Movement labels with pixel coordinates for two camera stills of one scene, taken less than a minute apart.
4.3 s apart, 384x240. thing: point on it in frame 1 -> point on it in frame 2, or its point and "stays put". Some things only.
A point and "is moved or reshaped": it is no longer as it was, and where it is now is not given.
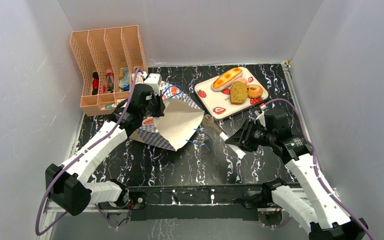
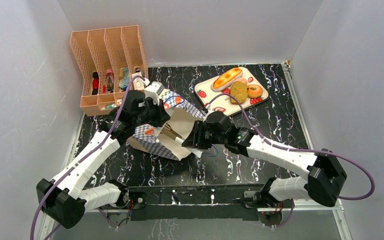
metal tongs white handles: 213,122 is moved or reshaped
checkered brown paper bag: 170,131 is moved or reshaped
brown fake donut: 254,91 stays put
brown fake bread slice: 238,92 stays put
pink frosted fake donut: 243,80 stays put
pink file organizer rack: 108,59 stays put
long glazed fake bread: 226,78 stays put
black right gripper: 245,136 -> 191,136
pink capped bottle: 110,80 stays put
